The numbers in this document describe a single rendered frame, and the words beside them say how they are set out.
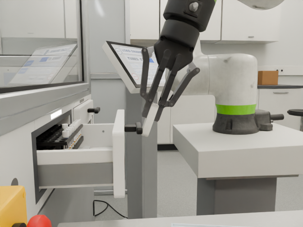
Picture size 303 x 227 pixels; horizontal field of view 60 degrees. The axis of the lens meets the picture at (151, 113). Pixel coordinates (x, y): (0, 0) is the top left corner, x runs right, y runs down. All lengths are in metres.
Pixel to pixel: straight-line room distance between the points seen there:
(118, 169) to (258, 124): 0.59
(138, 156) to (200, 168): 0.92
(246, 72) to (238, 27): 3.38
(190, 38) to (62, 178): 0.34
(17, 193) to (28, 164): 0.16
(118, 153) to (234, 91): 0.52
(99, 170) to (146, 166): 1.17
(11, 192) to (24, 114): 0.15
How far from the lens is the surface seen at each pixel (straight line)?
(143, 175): 1.60
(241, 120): 0.86
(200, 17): 0.53
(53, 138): 0.52
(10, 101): 0.35
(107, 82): 2.21
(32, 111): 0.42
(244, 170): 0.72
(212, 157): 0.68
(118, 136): 0.41
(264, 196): 0.92
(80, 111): 0.73
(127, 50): 1.48
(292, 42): 5.01
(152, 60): 1.59
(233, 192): 0.87
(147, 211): 1.73
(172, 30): 0.53
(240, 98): 0.85
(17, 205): 0.27
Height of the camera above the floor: 1.01
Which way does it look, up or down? 8 degrees down
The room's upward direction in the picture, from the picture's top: straight up
